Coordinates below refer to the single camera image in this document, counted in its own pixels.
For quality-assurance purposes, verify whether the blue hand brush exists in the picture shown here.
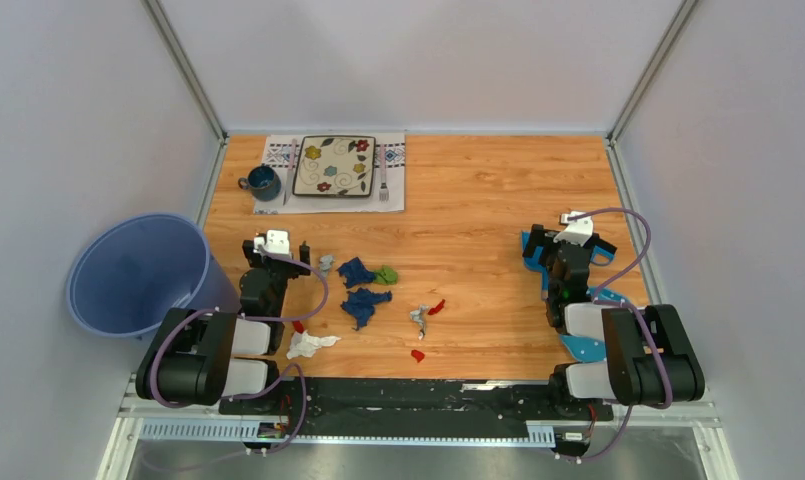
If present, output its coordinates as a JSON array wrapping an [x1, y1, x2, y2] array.
[[586, 237, 618, 266]]

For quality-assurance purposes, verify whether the dark blue paper scrap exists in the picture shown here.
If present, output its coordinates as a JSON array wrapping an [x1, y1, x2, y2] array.
[[341, 288, 393, 331], [337, 257, 376, 289]]

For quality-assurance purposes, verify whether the green paper scrap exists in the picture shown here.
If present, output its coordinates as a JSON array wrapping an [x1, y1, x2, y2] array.
[[373, 265, 399, 285]]

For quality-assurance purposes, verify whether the white paper scrap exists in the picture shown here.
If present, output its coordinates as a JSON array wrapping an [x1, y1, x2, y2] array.
[[286, 332, 341, 360]]

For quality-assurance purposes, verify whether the blue plastic waste bin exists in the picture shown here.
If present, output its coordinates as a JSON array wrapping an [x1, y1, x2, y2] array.
[[66, 213, 240, 338]]

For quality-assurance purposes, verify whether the blue plastic dustpan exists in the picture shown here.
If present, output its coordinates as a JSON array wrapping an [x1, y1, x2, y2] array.
[[521, 224, 549, 301]]

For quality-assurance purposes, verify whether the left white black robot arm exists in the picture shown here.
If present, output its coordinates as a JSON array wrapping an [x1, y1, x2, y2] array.
[[135, 230, 315, 415]]

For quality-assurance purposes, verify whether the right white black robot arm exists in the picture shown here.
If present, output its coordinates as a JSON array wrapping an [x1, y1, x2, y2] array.
[[521, 224, 706, 419]]

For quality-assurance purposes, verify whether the dark blue ceramic mug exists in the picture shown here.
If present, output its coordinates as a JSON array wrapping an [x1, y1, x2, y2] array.
[[237, 165, 282, 202]]

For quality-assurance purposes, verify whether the silver table knife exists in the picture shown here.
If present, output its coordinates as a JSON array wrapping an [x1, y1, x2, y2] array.
[[283, 138, 300, 205]]

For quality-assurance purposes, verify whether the patterned white placemat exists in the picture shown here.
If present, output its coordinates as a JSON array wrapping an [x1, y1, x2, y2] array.
[[252, 134, 406, 214]]

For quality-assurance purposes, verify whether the blue dotted plate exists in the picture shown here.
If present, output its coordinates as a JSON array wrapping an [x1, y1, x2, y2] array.
[[553, 302, 607, 363]]

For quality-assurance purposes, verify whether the square floral ceramic plate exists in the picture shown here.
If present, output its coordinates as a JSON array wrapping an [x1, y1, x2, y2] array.
[[292, 135, 377, 198]]

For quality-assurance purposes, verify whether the silver fork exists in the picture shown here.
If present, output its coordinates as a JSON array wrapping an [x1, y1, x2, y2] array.
[[378, 144, 390, 203]]

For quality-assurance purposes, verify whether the red paper scrap front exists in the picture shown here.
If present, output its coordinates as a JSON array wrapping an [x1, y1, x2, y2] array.
[[410, 349, 425, 363]]

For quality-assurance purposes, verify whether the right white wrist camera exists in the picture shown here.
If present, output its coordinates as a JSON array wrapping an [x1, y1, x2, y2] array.
[[554, 211, 594, 247]]

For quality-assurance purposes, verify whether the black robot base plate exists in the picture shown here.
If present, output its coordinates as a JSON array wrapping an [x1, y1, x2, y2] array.
[[218, 377, 613, 439]]

